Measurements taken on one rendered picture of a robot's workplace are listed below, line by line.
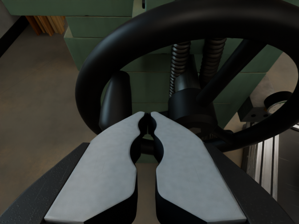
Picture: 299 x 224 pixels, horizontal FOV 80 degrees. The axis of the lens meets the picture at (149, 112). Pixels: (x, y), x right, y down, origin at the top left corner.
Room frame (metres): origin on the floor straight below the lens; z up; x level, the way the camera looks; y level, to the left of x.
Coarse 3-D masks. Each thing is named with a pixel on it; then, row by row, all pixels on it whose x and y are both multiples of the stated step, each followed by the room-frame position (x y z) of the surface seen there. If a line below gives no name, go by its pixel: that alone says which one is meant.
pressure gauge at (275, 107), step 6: (270, 96) 0.26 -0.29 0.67; (276, 96) 0.26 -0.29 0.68; (282, 96) 0.25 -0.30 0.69; (288, 96) 0.25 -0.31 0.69; (264, 102) 0.26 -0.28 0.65; (270, 102) 0.25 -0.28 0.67; (276, 102) 0.24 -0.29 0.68; (282, 102) 0.24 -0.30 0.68; (264, 108) 0.27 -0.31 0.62; (270, 108) 0.24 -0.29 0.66; (276, 108) 0.24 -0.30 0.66; (270, 114) 0.24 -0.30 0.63
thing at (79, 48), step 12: (72, 36) 0.30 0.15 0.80; (72, 48) 0.30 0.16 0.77; (84, 48) 0.30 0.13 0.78; (264, 48) 0.30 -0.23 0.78; (276, 48) 0.30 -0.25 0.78; (84, 60) 0.30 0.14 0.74; (144, 60) 0.30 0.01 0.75; (156, 60) 0.30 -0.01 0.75; (168, 60) 0.30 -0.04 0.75; (252, 60) 0.30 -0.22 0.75; (264, 60) 0.30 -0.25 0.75
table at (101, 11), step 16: (16, 0) 0.30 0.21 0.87; (32, 0) 0.30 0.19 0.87; (48, 0) 0.30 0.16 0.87; (64, 0) 0.30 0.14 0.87; (80, 0) 0.30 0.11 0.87; (96, 0) 0.30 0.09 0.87; (112, 0) 0.30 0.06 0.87; (128, 0) 0.30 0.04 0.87; (288, 0) 0.30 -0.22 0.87; (160, 48) 0.21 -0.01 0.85; (192, 48) 0.21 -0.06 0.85; (224, 48) 0.21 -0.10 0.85
